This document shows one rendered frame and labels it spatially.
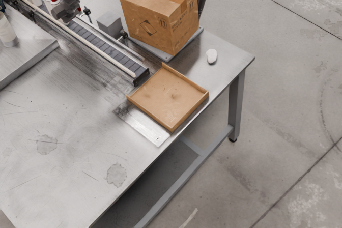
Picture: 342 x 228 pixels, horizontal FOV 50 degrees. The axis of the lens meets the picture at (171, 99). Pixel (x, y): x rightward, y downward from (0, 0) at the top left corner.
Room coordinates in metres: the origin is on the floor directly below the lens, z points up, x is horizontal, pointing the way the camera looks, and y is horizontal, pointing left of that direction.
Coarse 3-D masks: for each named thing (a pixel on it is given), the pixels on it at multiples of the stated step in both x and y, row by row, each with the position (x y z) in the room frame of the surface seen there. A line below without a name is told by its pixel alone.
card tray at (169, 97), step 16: (160, 80) 1.15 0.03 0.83; (176, 80) 1.13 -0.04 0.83; (128, 96) 1.06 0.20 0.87; (144, 96) 1.07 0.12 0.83; (160, 96) 1.05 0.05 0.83; (176, 96) 1.04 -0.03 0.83; (192, 96) 1.02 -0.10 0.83; (160, 112) 0.96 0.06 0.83; (176, 112) 0.94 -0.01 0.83; (176, 128) 0.86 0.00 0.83
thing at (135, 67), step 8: (32, 8) 1.84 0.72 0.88; (40, 8) 1.82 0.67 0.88; (56, 24) 1.65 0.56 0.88; (72, 24) 1.63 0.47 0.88; (80, 32) 1.55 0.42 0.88; (88, 32) 1.54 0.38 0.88; (88, 40) 1.48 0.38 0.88; (96, 40) 1.47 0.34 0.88; (104, 48) 1.39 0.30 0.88; (112, 48) 1.38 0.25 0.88; (112, 56) 1.33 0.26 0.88; (120, 56) 1.32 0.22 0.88; (112, 64) 1.28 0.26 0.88; (128, 64) 1.25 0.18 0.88; (136, 64) 1.24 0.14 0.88; (136, 72) 1.19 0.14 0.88
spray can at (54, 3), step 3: (51, 0) 1.63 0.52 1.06; (54, 0) 1.63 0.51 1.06; (57, 0) 1.64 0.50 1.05; (51, 3) 1.63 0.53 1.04; (54, 3) 1.62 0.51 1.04; (57, 3) 1.62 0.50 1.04; (54, 6) 1.62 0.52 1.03; (60, 18) 1.62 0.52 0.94; (60, 21) 1.62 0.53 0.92; (66, 24) 1.62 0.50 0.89
